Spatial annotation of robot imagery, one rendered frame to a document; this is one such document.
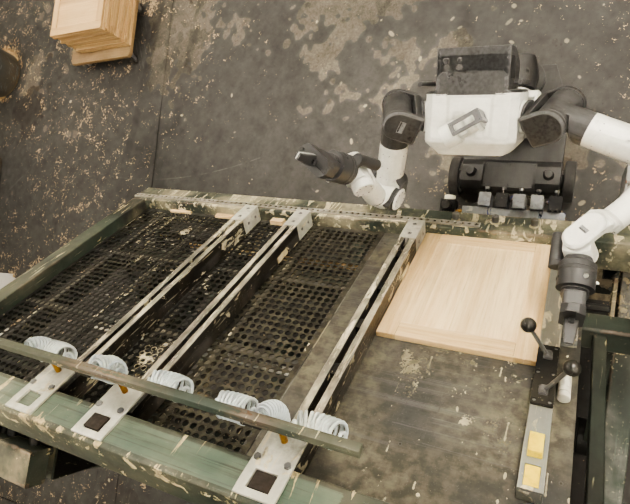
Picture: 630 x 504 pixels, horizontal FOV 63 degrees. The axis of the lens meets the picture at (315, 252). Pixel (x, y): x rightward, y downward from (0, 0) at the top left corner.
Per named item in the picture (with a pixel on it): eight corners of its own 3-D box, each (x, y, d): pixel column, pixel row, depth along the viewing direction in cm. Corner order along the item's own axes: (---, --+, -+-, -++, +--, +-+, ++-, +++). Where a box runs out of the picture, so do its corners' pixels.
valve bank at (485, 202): (576, 199, 203) (578, 185, 181) (571, 234, 202) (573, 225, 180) (447, 190, 224) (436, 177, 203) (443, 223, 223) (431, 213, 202)
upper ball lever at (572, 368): (548, 391, 124) (585, 362, 114) (546, 403, 121) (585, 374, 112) (534, 383, 124) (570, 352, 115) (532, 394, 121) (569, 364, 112)
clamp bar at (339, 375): (431, 237, 193) (428, 179, 181) (283, 535, 107) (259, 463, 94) (405, 234, 198) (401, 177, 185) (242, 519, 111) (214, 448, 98)
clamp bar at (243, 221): (264, 220, 225) (253, 169, 212) (46, 440, 138) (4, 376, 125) (245, 218, 229) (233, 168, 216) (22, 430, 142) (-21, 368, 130)
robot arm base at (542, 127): (542, 121, 153) (538, 85, 147) (588, 122, 144) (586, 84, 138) (519, 148, 146) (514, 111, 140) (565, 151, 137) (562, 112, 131)
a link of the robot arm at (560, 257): (600, 285, 130) (604, 244, 134) (593, 267, 123) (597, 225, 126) (552, 283, 137) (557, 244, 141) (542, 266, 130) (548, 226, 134)
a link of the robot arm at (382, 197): (348, 188, 164) (365, 207, 182) (375, 201, 160) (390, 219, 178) (365, 160, 165) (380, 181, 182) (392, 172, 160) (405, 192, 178)
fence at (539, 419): (570, 251, 174) (571, 241, 171) (541, 506, 104) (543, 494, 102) (554, 249, 176) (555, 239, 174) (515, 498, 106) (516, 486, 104)
